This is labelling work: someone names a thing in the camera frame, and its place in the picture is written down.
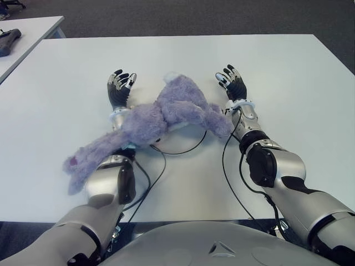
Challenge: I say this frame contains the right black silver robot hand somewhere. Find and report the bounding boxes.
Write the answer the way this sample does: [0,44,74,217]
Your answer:
[215,64,249,103]

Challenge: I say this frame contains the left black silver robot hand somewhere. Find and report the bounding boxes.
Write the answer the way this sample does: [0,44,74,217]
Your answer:
[106,69,138,110]

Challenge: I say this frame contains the purple plush bunny doll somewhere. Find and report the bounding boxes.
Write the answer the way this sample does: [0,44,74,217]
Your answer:
[62,71,233,196]

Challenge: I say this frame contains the white plate black rim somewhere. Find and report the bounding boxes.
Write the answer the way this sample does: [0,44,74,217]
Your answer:
[149,126,208,155]

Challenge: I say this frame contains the grey side table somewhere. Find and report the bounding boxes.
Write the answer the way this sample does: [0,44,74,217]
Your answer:
[0,16,66,84]

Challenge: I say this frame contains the black device on side table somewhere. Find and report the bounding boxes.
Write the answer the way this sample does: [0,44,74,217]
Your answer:
[0,28,22,58]

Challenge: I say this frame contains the silver robot torso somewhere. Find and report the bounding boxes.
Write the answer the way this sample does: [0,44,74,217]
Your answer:
[102,221,344,266]

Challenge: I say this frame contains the thin black cable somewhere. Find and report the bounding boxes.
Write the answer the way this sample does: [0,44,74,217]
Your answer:
[121,145,167,231]
[121,161,152,209]
[240,149,286,242]
[221,110,260,222]

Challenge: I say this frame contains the silver metal bracket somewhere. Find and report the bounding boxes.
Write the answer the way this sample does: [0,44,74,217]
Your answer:
[274,220,291,239]

